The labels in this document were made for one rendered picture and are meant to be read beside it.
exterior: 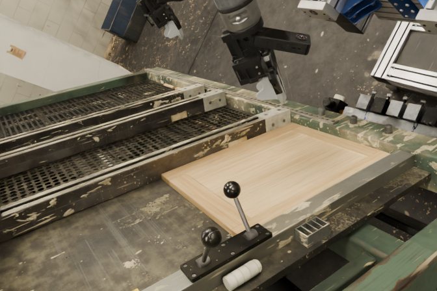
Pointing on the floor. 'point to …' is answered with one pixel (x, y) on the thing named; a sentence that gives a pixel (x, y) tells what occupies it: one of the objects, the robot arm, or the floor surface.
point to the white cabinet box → (49, 58)
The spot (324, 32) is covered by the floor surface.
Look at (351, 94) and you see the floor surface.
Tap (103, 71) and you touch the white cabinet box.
